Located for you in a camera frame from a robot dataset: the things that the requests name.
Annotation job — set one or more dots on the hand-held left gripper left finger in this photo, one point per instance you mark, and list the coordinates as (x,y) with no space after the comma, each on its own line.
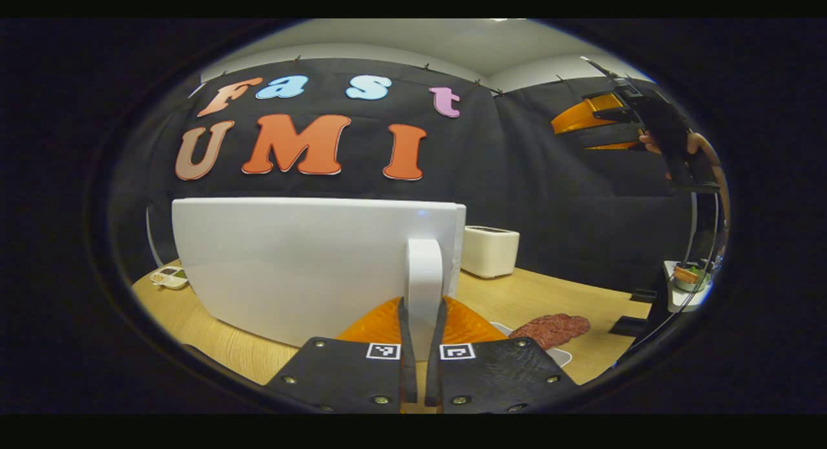
(407,345)

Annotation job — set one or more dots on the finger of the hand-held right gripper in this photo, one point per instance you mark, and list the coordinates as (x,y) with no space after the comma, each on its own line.
(581,116)
(610,139)

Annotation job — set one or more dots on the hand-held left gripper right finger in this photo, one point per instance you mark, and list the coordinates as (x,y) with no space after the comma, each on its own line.
(434,352)

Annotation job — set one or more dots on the red meat slice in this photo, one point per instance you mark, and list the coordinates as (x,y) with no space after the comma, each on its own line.
(552,328)

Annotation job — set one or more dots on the white microwave oven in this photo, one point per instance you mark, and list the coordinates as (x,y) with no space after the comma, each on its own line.
(297,261)

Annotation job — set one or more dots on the white toaster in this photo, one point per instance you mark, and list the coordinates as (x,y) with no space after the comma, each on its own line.
(490,252)

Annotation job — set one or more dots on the ceiling light panel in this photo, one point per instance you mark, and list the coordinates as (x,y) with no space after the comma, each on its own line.
(507,19)

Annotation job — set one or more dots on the white ribbed plastic tray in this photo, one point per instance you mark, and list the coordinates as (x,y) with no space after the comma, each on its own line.
(561,356)

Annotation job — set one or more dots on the bowl of vegetables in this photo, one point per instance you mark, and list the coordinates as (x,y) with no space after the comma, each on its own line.
(688,276)

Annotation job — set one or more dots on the black stand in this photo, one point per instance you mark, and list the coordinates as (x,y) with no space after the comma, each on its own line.
(649,310)

